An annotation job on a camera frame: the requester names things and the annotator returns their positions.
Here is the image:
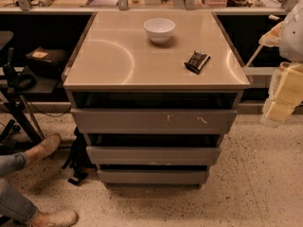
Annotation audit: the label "black bag with label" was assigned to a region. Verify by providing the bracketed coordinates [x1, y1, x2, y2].
[26, 47, 69, 79]

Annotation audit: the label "tan shoe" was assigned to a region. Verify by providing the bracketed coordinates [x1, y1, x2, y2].
[29, 210, 78, 227]
[25, 133, 62, 165]

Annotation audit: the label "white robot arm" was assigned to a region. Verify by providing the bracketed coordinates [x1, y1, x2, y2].
[258, 0, 303, 128]

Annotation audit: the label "black snack packet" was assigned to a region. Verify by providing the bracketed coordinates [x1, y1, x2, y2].
[185, 51, 210, 75]

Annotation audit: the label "tan upper shoe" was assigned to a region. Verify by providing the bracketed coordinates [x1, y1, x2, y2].
[25, 133, 62, 165]

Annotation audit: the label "grey drawer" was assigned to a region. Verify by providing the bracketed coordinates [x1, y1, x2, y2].
[98, 170, 209, 184]
[71, 109, 237, 134]
[86, 146, 221, 166]

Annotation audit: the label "blue jeans leg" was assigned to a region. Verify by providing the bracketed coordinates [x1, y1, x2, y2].
[0, 152, 28, 177]
[0, 178, 39, 223]

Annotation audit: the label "grey middle drawer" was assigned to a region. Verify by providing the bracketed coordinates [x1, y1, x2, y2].
[86, 146, 221, 166]

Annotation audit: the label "black headphones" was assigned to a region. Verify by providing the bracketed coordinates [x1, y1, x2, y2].
[3, 64, 36, 91]

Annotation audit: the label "grey bottom drawer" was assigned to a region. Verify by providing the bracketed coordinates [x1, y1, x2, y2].
[98, 170, 209, 184]

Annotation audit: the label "tan lower shoe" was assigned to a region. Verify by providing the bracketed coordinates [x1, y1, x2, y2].
[29, 210, 78, 227]

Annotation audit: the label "white ceramic bowl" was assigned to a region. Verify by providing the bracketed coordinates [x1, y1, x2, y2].
[144, 18, 175, 44]

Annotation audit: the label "blue jeans lower leg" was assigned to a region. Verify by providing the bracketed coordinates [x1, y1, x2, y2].
[0, 178, 39, 223]

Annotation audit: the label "blue jeans upper leg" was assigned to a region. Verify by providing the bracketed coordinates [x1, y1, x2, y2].
[0, 152, 28, 177]

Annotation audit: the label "grey drawer cabinet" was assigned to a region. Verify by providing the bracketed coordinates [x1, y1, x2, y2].
[63, 9, 250, 187]

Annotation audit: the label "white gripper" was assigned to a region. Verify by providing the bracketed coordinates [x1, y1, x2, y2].
[261, 67, 303, 128]

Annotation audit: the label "grey top drawer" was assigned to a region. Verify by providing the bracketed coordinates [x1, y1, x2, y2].
[71, 109, 237, 134]

